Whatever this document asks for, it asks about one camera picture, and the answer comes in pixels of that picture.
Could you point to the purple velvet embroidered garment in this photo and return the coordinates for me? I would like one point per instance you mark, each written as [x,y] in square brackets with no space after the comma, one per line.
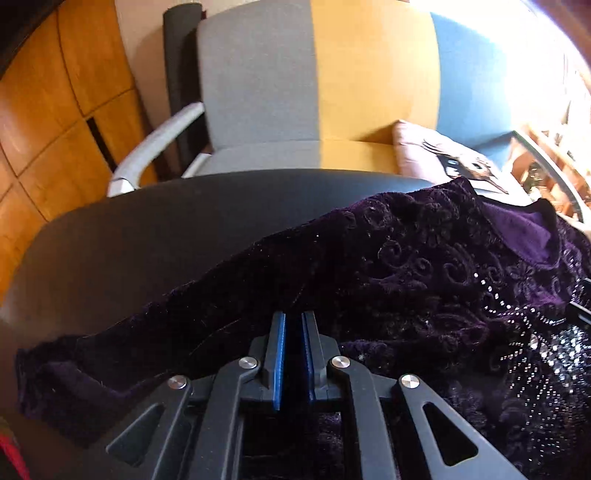
[415,277]

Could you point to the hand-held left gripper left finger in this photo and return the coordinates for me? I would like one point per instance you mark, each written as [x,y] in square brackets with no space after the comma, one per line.
[277,364]

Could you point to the grey yellow blue sofa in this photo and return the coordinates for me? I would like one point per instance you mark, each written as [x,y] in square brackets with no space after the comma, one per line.
[258,83]

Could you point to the glass side table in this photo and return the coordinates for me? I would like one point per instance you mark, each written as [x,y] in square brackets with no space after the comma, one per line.
[547,159]

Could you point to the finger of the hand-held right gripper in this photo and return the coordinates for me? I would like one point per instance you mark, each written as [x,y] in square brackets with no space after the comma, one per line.
[581,314]

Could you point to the red cloth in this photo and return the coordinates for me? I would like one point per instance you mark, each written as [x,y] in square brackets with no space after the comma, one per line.
[9,452]

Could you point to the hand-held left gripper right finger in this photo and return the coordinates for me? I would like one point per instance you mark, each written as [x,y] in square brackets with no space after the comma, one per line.
[308,364]

